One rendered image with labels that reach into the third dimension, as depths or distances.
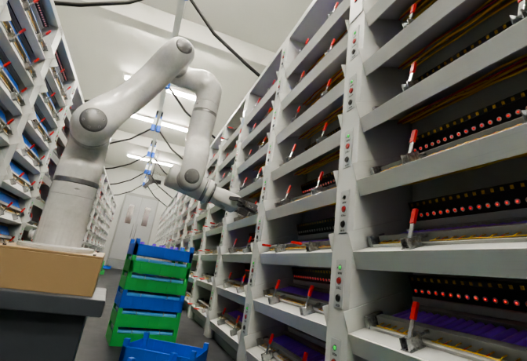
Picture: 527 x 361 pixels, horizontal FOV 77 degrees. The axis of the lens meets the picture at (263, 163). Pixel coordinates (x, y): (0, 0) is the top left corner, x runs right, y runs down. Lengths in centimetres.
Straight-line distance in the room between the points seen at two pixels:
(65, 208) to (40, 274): 18
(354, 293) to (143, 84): 89
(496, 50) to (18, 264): 113
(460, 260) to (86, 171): 94
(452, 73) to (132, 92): 90
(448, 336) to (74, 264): 86
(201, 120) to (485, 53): 84
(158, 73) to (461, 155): 92
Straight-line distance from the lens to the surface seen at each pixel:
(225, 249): 222
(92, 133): 106
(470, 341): 76
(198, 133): 119
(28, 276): 101
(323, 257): 105
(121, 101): 114
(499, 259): 65
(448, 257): 71
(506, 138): 69
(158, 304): 183
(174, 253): 183
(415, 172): 81
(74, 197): 107
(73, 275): 100
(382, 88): 114
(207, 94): 124
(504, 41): 78
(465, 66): 81
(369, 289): 95
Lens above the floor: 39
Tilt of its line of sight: 19 degrees up
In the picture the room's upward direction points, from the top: 8 degrees clockwise
